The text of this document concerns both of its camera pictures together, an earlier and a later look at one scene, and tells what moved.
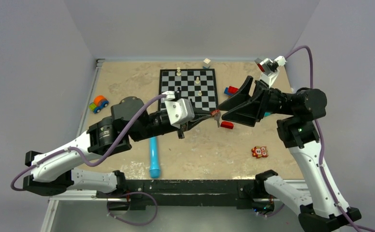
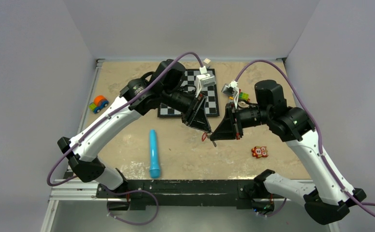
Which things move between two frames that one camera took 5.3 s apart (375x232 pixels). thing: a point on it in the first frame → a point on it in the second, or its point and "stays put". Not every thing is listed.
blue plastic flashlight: [154, 171] stays put
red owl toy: [258, 152] stays put
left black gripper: [199, 116] → [194, 116]
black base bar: [184, 194] stays put
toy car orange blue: [99, 102] stays put
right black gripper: [248, 112] → [229, 128]
